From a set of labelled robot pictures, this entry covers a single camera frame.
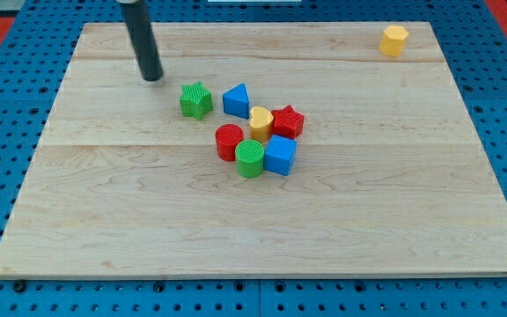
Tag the red star block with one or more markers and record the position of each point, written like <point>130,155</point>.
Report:
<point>287,122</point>

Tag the green star block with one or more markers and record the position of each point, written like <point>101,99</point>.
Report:
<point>195,101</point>

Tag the green cylinder block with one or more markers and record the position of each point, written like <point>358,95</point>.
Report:
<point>249,156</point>

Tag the light wooden board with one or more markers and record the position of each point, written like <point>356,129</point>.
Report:
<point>390,179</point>

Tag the blue cube block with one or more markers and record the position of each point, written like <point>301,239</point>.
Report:
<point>280,155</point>

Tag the red cylinder block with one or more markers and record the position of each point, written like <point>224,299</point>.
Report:
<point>228,136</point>

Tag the yellow heart block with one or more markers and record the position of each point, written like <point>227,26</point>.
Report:
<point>261,121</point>

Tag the blue triangle block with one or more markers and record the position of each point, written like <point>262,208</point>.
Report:
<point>236,102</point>

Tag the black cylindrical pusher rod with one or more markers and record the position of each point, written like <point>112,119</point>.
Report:
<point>138,22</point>

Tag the yellow hexagon block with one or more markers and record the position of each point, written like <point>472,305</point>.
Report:
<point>393,40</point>

